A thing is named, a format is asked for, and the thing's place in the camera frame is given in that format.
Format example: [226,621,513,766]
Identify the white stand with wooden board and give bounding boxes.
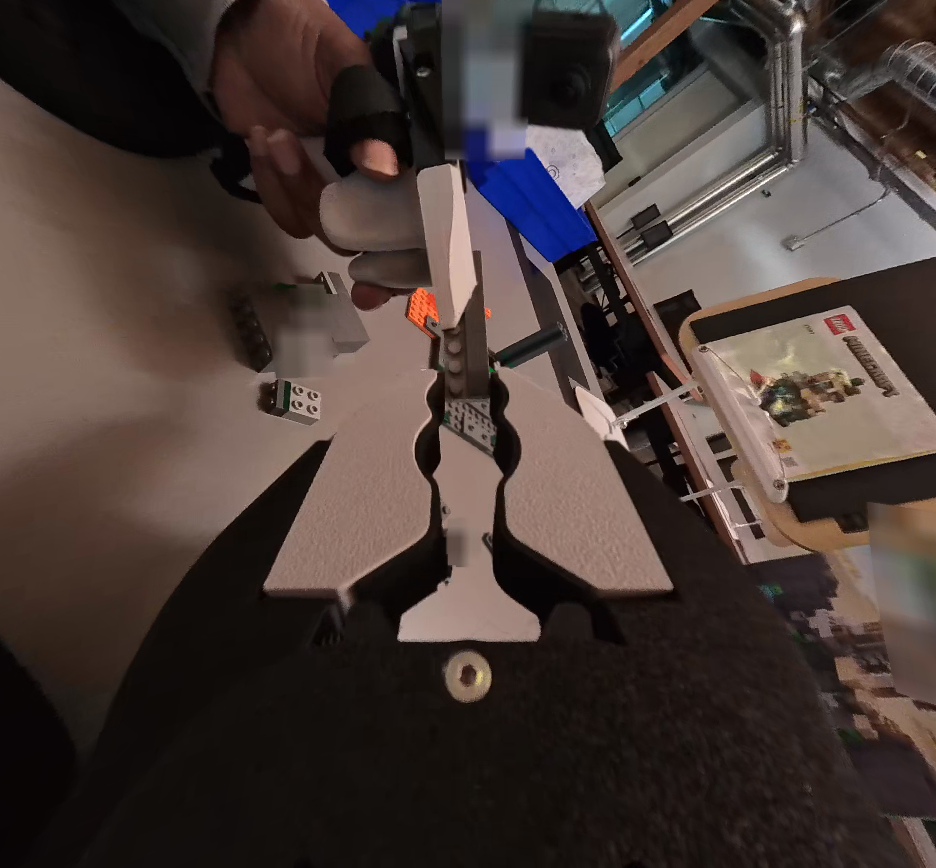
[574,259,936,556]

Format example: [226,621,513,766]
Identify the partly built grey lego model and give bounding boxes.
[407,287,569,372]

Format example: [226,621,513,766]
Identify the small grey green-striped lego brick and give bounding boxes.
[257,378,324,428]

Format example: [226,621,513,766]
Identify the lego instruction booklet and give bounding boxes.
[702,305,936,483]

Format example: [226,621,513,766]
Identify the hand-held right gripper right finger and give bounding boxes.
[491,373,674,629]

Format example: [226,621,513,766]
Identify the white printed paper bag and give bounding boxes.
[526,126,609,209]

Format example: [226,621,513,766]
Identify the grey and green lego piece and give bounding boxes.
[442,396,500,455]

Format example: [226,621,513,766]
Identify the green lego set box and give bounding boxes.
[752,502,936,841]

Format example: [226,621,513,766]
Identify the silver ceiling pipes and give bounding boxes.
[620,0,814,264]

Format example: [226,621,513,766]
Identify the grey lego wall section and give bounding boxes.
[229,270,371,377]

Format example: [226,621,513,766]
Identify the wooden-edged office desk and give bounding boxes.
[584,203,748,563]

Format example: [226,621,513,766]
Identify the person's left hand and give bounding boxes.
[212,0,402,312]

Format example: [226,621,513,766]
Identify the long grey lego plate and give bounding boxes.
[437,250,491,403]

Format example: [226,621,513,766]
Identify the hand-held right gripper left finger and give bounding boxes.
[263,371,449,622]

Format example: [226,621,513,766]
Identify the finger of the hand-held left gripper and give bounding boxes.
[415,161,478,329]

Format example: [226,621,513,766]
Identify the metal wall conduit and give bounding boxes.
[781,188,891,252]

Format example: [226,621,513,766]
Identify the black mesh armrest pad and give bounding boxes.
[0,0,228,161]

